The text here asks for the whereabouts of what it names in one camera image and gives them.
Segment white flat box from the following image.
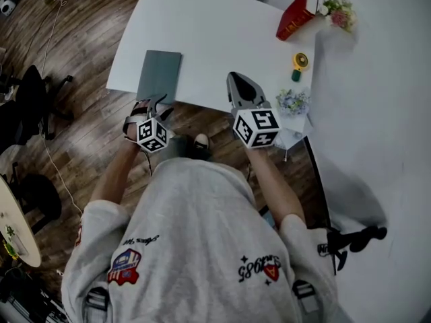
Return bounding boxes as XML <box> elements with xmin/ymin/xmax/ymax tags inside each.
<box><xmin>276</xmin><ymin>112</ymin><xmax>314</xmax><ymax>151</ymax></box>

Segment yellow green handheld fan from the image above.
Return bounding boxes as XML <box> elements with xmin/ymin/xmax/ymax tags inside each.
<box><xmin>290</xmin><ymin>52</ymin><xmax>308</xmax><ymax>81</ymax></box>

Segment long white floor cable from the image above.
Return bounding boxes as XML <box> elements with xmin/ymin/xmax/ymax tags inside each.
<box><xmin>39</xmin><ymin>135</ymin><xmax>84</xmax><ymax>215</ymax></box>

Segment person's left hand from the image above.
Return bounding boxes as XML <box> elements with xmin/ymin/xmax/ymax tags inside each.
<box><xmin>129</xmin><ymin>99</ymin><xmax>151</xmax><ymax>118</ymax></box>

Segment pink flower bouquet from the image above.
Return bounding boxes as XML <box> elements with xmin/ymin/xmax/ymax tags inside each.
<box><xmin>316</xmin><ymin>0</ymin><xmax>358</xmax><ymax>34</ymax></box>

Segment grey notebook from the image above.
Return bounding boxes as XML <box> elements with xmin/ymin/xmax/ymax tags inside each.
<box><xmin>135</xmin><ymin>49</ymin><xmax>183</xmax><ymax>106</ymax></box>

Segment black stool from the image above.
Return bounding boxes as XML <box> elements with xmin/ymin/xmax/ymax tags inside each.
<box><xmin>12</xmin><ymin>172</ymin><xmax>63</xmax><ymax>236</ymax></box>

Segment round beige table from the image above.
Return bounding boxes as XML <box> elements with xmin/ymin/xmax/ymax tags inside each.
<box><xmin>0</xmin><ymin>174</ymin><xmax>42</xmax><ymax>268</ymax></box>

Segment black office chair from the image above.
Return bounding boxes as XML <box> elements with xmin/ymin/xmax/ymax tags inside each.
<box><xmin>324</xmin><ymin>225</ymin><xmax>389</xmax><ymax>276</ymax></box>
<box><xmin>18</xmin><ymin>64</ymin><xmax>75</xmax><ymax>141</ymax></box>
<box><xmin>0</xmin><ymin>98</ymin><xmax>44</xmax><ymax>156</ymax></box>

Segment person's right forearm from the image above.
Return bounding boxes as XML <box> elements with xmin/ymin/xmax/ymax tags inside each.
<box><xmin>247</xmin><ymin>146</ymin><xmax>306</xmax><ymax>227</ymax></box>

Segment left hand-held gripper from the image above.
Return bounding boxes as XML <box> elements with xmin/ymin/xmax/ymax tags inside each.
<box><xmin>123</xmin><ymin>94</ymin><xmax>175</xmax><ymax>155</ymax></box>

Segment white desk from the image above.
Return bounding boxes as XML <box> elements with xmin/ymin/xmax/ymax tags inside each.
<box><xmin>105</xmin><ymin>0</ymin><xmax>318</xmax><ymax>120</ymax></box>

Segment person's grey trousers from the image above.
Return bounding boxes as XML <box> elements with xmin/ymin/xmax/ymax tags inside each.
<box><xmin>164</xmin><ymin>133</ymin><xmax>218</xmax><ymax>164</ymax></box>

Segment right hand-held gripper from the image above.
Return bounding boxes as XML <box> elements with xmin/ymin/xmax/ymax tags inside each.
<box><xmin>226</xmin><ymin>72</ymin><xmax>282</xmax><ymax>151</ymax></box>

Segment grey harness strap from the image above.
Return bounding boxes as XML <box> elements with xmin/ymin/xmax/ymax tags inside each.
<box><xmin>291</xmin><ymin>280</ymin><xmax>321</xmax><ymax>315</ymax></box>
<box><xmin>86</xmin><ymin>287</ymin><xmax>111</xmax><ymax>313</ymax></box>

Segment red hardcover book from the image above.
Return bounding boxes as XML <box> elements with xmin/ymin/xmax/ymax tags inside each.
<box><xmin>275</xmin><ymin>0</ymin><xmax>321</xmax><ymax>42</ymax></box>

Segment person's left forearm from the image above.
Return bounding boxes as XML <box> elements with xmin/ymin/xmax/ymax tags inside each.
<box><xmin>90</xmin><ymin>139</ymin><xmax>143</xmax><ymax>209</ymax></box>

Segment pale blue flower bouquet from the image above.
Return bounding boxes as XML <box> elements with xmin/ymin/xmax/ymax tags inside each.
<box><xmin>275</xmin><ymin>87</ymin><xmax>312</xmax><ymax>118</ymax></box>

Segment yellow green toy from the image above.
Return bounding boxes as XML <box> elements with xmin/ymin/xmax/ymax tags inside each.
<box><xmin>2</xmin><ymin>240</ymin><xmax>20</xmax><ymax>261</ymax></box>

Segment person's grey printed shirt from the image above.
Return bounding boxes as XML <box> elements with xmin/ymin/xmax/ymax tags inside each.
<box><xmin>60</xmin><ymin>157</ymin><xmax>339</xmax><ymax>323</ymax></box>

